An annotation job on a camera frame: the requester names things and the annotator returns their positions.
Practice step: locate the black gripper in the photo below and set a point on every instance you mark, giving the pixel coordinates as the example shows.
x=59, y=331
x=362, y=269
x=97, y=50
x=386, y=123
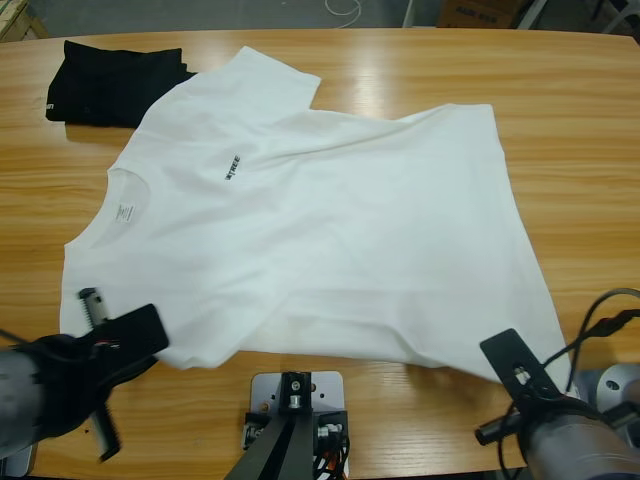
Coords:
x=500, y=431
x=65, y=380

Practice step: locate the white t-shirt with black logo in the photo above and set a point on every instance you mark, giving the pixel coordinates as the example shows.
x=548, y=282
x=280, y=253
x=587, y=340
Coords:
x=300, y=225

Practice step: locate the black clamp block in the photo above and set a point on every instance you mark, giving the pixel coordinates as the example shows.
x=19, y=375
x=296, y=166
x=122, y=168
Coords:
x=332, y=417

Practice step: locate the folded black garment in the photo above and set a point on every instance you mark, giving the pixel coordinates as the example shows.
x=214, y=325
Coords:
x=100, y=85

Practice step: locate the wooden crate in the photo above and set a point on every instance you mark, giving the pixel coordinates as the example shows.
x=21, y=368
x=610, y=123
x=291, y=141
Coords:
x=17, y=17

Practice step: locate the cardboard box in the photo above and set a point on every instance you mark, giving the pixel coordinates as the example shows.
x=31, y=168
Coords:
x=475, y=12

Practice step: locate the white plastic chair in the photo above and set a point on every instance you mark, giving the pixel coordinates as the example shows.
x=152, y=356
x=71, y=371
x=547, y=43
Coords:
x=622, y=22

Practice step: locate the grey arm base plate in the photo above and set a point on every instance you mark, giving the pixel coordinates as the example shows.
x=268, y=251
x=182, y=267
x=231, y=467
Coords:
x=582, y=385
x=20, y=462

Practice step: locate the dark camera post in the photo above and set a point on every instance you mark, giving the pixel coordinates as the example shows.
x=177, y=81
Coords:
x=280, y=450

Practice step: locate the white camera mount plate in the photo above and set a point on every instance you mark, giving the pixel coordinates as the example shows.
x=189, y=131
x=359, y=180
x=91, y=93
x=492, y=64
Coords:
x=327, y=387

